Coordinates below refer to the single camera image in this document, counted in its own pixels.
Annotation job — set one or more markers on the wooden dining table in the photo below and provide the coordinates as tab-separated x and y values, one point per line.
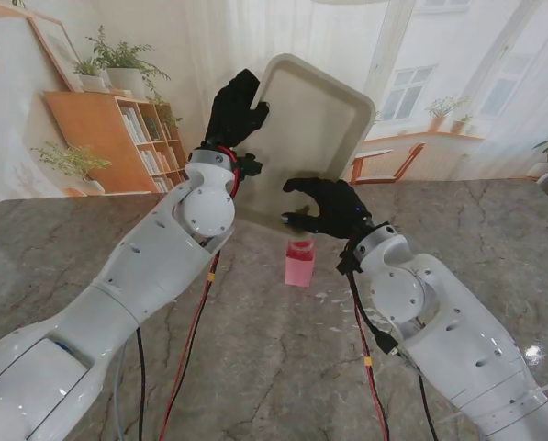
374	154

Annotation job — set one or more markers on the leaning wooden picture frame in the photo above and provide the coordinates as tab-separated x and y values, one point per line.
55	50

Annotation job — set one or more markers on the large plant white pot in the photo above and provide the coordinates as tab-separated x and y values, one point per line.
124	78

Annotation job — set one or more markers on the cream baking tray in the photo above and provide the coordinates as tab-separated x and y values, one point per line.
310	128

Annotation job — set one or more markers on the trailing ivy plant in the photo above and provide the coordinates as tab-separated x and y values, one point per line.
165	112

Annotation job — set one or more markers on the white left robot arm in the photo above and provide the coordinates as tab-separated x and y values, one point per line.
140	275

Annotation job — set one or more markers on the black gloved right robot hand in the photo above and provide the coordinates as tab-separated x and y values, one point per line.
342	211

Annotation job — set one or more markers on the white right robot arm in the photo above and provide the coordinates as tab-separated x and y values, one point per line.
452	331

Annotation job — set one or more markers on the small plant terracotta pot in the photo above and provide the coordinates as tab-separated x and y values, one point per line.
459	126

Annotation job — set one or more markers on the wooden bookshelf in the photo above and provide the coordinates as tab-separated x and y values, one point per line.
94	138

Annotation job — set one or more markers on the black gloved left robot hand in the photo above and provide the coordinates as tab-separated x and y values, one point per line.
234	115

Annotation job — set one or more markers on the bushy plant terracotta pot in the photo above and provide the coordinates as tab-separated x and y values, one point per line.
439	120

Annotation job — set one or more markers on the square pink jar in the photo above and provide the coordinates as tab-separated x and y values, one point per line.
298	271

